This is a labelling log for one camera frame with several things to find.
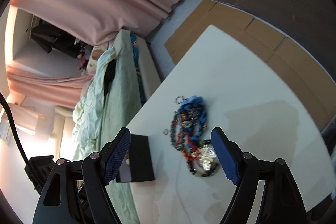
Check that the flattened cardboard sheet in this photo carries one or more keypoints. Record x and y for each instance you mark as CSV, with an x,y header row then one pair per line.
x,y
302,73

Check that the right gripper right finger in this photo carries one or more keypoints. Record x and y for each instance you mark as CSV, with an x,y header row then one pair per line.
x,y
229,155

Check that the white table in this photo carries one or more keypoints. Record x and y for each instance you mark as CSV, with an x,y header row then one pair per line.
x,y
255,109

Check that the dark hanging clothes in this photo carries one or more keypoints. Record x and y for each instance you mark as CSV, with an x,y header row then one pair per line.
x,y
50,37

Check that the green bed quilt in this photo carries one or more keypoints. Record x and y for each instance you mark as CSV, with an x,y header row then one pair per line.
x,y
111,101

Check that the patterned pillow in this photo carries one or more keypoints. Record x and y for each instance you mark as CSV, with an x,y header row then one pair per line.
x,y
95,54

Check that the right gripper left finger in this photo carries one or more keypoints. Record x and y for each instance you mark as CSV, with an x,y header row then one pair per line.
x,y
113,153

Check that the pink curtain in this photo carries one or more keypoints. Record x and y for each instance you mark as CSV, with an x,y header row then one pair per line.
x,y
92,3

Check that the black jewelry box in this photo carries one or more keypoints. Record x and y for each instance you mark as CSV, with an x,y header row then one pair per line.
x,y
137,164

